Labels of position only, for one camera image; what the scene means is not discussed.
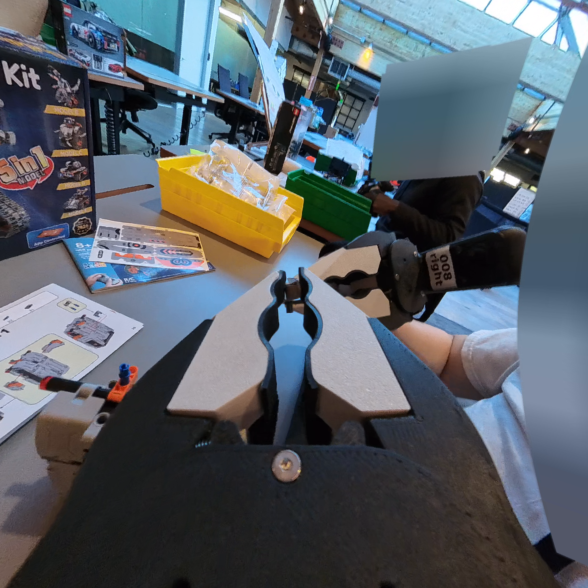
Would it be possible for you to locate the open instruction booklet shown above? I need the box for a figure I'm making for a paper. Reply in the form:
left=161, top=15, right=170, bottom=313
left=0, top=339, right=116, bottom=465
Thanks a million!
left=0, top=282, right=144, bottom=444

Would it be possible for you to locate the tall black box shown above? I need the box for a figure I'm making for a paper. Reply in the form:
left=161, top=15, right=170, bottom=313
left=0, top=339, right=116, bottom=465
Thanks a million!
left=264, top=100, right=307, bottom=174

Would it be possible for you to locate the sticker sheet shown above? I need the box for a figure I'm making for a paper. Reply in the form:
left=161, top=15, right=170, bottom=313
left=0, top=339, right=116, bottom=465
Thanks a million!
left=89, top=218, right=207, bottom=272

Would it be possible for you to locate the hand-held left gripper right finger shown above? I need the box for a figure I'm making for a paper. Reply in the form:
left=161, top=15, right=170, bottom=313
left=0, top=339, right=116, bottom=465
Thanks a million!
left=298, top=268, right=412, bottom=445

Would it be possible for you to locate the wooden table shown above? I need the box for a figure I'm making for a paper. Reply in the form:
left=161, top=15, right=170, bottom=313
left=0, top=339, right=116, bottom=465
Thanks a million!
left=87, top=55, right=226, bottom=157

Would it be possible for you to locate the grey desk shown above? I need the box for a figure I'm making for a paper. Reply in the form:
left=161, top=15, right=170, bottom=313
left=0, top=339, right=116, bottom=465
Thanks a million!
left=0, top=152, right=368, bottom=536

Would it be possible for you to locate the toy car box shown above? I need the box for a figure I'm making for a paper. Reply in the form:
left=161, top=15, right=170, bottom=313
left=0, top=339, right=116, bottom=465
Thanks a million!
left=62, top=0, right=127, bottom=76

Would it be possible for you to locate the small blue booklet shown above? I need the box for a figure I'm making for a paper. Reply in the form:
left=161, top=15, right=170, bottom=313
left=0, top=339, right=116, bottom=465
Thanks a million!
left=62, top=236, right=216, bottom=295

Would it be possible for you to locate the blue toy kit box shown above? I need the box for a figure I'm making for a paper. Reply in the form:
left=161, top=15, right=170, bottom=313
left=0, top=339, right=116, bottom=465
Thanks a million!
left=0, top=60, right=97, bottom=262

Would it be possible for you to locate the green plastic bin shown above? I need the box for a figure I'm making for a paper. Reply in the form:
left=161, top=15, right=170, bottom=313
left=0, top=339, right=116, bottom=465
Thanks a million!
left=285, top=169, right=373, bottom=242

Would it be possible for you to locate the thin grey brick beam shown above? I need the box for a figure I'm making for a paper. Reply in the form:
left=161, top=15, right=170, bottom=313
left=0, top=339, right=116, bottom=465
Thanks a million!
left=282, top=277, right=324, bottom=315

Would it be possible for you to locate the pile of clear plastic bags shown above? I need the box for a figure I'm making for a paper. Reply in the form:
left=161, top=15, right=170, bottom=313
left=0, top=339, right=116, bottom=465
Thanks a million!
left=186, top=140, right=296, bottom=221

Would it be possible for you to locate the grey toy brick model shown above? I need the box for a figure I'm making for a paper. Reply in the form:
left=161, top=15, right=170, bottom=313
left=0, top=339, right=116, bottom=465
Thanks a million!
left=34, top=364, right=139, bottom=465

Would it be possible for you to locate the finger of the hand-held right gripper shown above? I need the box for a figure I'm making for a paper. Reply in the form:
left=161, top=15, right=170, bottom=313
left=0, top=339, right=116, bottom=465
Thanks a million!
left=308, top=244, right=384, bottom=286
left=327, top=278, right=393, bottom=321

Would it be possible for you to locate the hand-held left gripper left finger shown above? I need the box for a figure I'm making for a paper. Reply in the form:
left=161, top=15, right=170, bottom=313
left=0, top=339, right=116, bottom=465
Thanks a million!
left=167, top=270, right=286, bottom=445

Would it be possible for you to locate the person's white shirt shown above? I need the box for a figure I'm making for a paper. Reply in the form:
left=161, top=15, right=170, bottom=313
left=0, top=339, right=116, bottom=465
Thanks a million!
left=452, top=328, right=559, bottom=547

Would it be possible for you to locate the white board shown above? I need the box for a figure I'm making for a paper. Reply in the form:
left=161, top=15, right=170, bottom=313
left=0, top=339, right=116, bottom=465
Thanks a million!
left=241, top=14, right=288, bottom=111

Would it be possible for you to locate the yellow plastic bin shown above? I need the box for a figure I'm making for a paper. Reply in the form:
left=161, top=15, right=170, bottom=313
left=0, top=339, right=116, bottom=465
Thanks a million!
left=156, top=154, right=305, bottom=259

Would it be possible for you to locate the person's right forearm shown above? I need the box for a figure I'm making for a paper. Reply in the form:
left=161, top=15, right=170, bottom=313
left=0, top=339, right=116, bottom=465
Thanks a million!
left=393, top=319, right=465, bottom=400

